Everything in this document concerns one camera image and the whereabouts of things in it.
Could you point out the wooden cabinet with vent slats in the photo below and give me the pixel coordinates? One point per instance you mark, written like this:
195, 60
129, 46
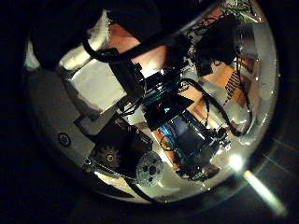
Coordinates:
233, 84

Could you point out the black piece of clothing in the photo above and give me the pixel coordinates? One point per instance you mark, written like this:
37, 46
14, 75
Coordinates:
93, 21

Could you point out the large green plant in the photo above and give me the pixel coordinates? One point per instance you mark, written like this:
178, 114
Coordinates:
240, 7

